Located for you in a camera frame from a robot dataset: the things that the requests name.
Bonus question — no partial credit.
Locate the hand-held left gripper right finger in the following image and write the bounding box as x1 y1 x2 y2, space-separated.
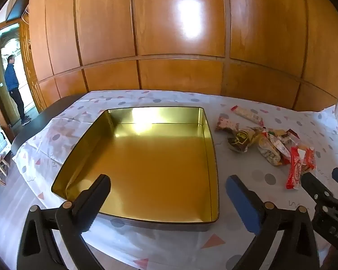
225 174 320 270

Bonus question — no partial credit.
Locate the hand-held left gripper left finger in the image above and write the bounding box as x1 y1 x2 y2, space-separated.
17 174 112 270

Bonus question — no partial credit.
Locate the white snack packet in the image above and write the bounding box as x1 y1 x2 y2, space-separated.
256 135 283 166

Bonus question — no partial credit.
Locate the dark brown snack packet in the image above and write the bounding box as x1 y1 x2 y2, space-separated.
228 129 255 153

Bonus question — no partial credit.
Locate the gold tin box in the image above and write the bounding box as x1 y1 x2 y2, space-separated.
51 106 219 232

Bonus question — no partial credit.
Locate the floral snack packet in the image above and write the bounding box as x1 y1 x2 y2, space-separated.
215 114 240 133

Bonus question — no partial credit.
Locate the long rice bar packet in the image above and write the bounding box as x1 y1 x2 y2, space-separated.
231 105 264 126

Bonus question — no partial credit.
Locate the patterned white tablecloth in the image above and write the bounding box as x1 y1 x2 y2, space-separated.
13 89 338 270

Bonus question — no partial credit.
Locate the wooden stool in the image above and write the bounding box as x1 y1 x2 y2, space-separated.
0 154 10 178

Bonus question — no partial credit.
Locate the carved wooden door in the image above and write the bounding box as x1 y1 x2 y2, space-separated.
18 22 47 113

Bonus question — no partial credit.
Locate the wooden wardrobe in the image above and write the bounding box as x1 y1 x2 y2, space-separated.
28 0 338 113

